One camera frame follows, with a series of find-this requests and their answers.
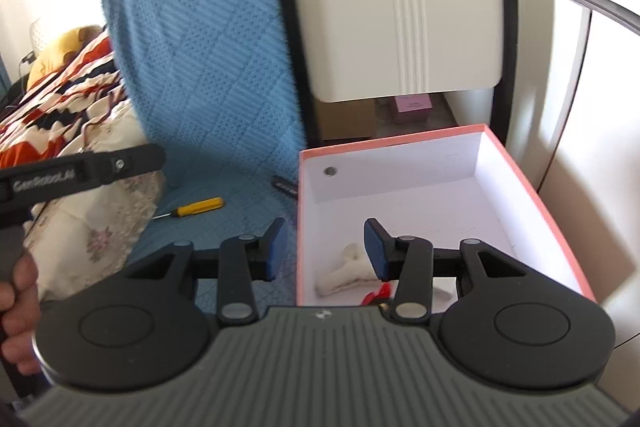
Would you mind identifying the blue textured chair cover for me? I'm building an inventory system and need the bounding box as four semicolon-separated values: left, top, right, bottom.
98;0;311;308

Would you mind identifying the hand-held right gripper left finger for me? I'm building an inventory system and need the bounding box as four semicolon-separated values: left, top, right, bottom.
122;217;289;327

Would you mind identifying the yellow plush toy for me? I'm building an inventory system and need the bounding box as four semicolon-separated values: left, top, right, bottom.
26;26;103;90

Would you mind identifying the white plush toy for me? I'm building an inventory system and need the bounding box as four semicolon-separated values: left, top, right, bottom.
314;243;381;297

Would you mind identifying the yellow screwdriver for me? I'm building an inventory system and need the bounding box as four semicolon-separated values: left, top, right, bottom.
152;197;226;221

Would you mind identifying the small pink packet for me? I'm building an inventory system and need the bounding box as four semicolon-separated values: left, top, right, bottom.
392;93;433;124

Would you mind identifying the small black device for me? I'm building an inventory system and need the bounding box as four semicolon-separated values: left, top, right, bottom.
271;175;301;196

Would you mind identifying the pink cardboard box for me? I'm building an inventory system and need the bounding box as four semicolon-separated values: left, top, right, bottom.
296;123;598;308

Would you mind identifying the person's left hand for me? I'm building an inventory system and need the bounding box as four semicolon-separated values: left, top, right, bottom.
0;253;46;376

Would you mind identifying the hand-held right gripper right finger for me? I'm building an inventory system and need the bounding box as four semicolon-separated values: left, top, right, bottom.
363;217;518;326

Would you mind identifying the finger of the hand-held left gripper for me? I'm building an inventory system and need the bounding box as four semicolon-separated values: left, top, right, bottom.
92;143;167;188

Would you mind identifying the red figurine toy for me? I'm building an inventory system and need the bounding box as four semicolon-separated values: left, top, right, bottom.
362;283;393;308

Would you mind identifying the dark cloth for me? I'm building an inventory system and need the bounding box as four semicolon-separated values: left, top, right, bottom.
0;77;31;108

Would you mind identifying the cream folding chair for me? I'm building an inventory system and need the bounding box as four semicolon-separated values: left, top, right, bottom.
265;0;640;350

